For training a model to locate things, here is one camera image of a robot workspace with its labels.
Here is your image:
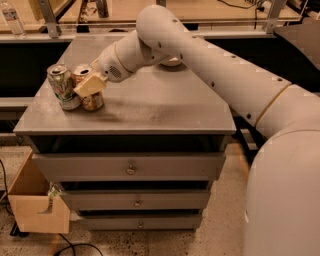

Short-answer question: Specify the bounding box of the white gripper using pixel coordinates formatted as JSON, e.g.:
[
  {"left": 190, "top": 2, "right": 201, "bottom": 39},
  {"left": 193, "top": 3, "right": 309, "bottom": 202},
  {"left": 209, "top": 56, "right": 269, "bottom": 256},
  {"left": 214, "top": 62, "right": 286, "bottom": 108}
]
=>
[{"left": 74, "top": 43, "right": 129, "bottom": 98}]

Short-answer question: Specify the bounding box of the orange soda can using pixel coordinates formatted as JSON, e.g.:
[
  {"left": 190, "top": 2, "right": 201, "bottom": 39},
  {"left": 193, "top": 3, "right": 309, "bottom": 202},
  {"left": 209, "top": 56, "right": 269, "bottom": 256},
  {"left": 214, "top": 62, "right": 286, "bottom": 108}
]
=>
[{"left": 71, "top": 64, "right": 104, "bottom": 111}]

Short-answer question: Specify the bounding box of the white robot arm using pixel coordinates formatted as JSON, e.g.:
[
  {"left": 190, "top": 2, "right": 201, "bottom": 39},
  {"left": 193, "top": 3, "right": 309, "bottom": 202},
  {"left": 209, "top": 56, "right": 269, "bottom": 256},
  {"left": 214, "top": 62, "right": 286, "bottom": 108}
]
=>
[{"left": 75, "top": 5, "right": 320, "bottom": 256}]

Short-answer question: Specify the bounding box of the green 7up can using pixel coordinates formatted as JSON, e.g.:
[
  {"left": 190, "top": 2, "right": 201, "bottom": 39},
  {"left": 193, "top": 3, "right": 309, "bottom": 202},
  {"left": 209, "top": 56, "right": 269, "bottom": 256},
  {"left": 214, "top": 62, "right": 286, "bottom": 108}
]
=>
[{"left": 47, "top": 64, "right": 80, "bottom": 111}]

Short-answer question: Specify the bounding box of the dark bottle on shelf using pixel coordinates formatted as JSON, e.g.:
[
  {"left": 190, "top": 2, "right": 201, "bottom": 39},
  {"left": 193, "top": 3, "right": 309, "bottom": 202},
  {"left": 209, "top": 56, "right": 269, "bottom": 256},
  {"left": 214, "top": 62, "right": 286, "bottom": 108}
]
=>
[{"left": 96, "top": 0, "right": 109, "bottom": 18}]

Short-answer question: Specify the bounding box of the white plate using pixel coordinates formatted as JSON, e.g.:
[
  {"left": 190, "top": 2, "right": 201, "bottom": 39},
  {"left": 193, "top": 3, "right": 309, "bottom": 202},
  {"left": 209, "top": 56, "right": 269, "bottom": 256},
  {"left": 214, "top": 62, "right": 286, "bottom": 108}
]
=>
[{"left": 161, "top": 57, "right": 181, "bottom": 67}]

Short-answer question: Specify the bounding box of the top grey drawer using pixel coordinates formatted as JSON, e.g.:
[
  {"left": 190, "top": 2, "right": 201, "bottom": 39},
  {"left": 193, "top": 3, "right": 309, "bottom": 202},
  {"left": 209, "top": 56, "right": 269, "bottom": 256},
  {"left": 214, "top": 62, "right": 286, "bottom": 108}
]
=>
[{"left": 32, "top": 153, "right": 226, "bottom": 182}]

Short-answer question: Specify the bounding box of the grey drawer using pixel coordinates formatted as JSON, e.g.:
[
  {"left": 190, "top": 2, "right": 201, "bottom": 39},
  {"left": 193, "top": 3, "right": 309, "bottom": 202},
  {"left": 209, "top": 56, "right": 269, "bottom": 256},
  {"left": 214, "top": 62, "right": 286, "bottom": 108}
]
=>
[
  {"left": 61, "top": 190, "right": 210, "bottom": 211},
  {"left": 78, "top": 214, "right": 202, "bottom": 231},
  {"left": 32, "top": 153, "right": 226, "bottom": 182}
]

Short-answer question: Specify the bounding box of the grey drawer cabinet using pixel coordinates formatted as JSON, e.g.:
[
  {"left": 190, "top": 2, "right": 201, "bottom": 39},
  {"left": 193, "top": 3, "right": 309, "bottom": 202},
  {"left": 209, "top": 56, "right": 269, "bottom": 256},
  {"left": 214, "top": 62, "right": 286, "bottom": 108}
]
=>
[{"left": 13, "top": 35, "right": 237, "bottom": 232}]

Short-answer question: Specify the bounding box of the clear plastic water bottle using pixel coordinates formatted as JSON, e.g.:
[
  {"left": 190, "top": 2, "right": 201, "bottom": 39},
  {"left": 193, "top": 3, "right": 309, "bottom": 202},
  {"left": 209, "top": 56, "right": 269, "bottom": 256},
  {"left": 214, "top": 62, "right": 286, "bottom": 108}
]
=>
[{"left": 0, "top": 0, "right": 26, "bottom": 38}]

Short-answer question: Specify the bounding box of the cardboard box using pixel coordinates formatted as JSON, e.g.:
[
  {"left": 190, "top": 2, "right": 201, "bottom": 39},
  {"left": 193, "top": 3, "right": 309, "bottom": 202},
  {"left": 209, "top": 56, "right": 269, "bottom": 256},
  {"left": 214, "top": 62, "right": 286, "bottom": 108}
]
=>
[{"left": 8, "top": 152, "right": 70, "bottom": 234}]

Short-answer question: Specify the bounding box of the bottom grey drawer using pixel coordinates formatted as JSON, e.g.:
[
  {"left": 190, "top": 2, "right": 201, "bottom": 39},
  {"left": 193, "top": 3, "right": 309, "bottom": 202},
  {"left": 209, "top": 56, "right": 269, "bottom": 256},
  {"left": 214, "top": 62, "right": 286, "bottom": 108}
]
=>
[{"left": 78, "top": 214, "right": 202, "bottom": 231}]

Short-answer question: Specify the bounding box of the middle grey drawer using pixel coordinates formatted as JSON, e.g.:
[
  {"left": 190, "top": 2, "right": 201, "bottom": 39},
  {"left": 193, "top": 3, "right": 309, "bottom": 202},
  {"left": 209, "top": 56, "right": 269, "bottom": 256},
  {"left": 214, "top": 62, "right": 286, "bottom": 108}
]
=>
[{"left": 61, "top": 190, "right": 210, "bottom": 211}]

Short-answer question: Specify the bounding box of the black floor cable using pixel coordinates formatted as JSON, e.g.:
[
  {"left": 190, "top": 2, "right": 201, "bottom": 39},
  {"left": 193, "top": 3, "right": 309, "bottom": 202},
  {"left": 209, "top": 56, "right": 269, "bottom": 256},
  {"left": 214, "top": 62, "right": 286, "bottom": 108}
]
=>
[{"left": 53, "top": 233, "right": 104, "bottom": 256}]

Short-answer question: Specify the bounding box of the black cable on shelf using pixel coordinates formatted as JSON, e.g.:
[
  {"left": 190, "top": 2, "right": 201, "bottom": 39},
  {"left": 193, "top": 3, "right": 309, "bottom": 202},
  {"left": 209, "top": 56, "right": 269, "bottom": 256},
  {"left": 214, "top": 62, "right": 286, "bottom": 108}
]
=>
[{"left": 217, "top": 0, "right": 268, "bottom": 30}]

